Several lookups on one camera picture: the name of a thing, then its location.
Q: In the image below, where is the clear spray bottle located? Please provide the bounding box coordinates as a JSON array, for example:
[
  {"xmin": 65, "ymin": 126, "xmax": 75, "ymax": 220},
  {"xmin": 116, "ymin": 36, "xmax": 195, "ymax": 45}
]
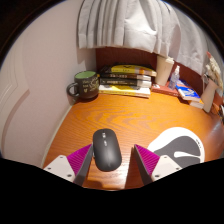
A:
[{"xmin": 168, "ymin": 65, "xmax": 181, "ymax": 90}]

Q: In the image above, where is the black computer mouse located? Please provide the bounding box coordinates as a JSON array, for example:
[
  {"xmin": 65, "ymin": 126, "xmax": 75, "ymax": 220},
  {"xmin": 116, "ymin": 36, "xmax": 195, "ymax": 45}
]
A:
[{"xmin": 92, "ymin": 128, "xmax": 123, "ymax": 173}]

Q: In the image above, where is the blue book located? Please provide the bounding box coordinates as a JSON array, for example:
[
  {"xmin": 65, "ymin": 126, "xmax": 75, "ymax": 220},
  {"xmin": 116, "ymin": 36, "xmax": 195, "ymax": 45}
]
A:
[{"xmin": 175, "ymin": 79, "xmax": 202, "ymax": 102}]

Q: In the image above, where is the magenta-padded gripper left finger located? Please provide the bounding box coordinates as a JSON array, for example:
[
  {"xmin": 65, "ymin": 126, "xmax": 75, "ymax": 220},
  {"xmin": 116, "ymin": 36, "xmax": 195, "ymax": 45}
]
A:
[{"xmin": 43, "ymin": 143, "xmax": 95, "ymax": 188}]

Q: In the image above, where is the thick black book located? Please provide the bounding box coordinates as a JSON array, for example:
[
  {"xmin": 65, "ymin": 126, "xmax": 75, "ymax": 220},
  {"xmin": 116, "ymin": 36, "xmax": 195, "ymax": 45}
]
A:
[{"xmin": 99, "ymin": 78, "xmax": 153, "ymax": 89}]

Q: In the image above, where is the thin black book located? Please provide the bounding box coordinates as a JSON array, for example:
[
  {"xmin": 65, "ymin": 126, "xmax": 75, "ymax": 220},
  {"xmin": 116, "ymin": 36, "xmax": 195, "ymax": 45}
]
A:
[{"xmin": 99, "ymin": 73, "xmax": 153, "ymax": 82}]

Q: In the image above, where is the red book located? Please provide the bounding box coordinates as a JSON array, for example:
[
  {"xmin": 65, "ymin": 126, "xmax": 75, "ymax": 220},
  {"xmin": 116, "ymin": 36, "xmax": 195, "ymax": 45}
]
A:
[{"xmin": 150, "ymin": 83, "xmax": 181, "ymax": 98}]

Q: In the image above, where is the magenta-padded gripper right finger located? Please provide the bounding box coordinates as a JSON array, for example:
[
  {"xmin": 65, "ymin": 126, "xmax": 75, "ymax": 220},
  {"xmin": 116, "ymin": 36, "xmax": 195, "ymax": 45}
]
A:
[{"xmin": 133, "ymin": 143, "xmax": 184, "ymax": 186}]

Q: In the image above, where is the yellow and white book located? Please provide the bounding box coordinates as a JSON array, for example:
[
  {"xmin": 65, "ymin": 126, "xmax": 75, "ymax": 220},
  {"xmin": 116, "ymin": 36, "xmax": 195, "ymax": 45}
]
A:
[{"xmin": 98, "ymin": 84, "xmax": 152, "ymax": 99}]

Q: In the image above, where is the beige cup with lid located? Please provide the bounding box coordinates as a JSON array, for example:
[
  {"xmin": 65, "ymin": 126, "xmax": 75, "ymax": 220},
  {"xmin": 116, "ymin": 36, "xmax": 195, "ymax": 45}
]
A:
[{"xmin": 154, "ymin": 55, "xmax": 175, "ymax": 87}]

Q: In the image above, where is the dark mug with green inside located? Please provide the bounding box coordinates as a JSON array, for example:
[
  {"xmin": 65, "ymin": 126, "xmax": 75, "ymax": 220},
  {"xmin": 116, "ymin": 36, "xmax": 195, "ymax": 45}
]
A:
[{"xmin": 66, "ymin": 70, "xmax": 100, "ymax": 100}]

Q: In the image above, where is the white vase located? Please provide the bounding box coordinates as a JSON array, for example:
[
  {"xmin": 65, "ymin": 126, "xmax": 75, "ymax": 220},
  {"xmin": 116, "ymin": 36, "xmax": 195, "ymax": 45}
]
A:
[{"xmin": 200, "ymin": 78, "xmax": 219, "ymax": 114}]

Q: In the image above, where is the white curtain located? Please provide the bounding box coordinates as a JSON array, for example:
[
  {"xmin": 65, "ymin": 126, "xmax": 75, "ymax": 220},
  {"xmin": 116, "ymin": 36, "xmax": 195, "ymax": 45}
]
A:
[{"xmin": 77, "ymin": 0, "xmax": 214, "ymax": 76}]

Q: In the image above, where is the white and grey mouse pad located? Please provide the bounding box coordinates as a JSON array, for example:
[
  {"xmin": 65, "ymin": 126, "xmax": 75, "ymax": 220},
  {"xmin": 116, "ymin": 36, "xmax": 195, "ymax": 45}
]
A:
[{"xmin": 147, "ymin": 126, "xmax": 206, "ymax": 169}]

